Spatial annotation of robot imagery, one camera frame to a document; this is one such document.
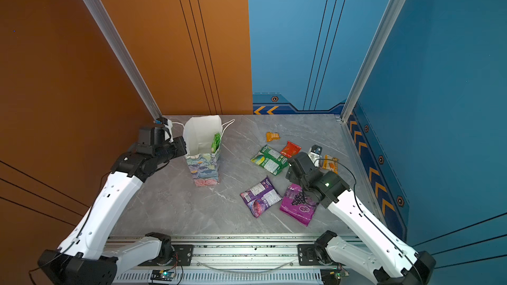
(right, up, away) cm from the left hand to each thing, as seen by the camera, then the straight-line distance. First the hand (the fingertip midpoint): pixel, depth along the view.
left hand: (186, 140), depth 76 cm
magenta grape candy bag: (+43, -27, +5) cm, 51 cm away
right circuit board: (+55, -49, -5) cm, 74 cm away
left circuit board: (-6, -49, -5) cm, 49 cm away
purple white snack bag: (+29, -25, +9) cm, 39 cm away
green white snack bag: (+34, -11, +22) cm, 42 cm away
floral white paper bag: (+1, 0, +19) cm, 19 cm away
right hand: (+42, -12, -1) cm, 44 cm away
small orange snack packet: (+35, +1, +33) cm, 48 cm away
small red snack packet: (+45, -6, +28) cm, 53 cm away
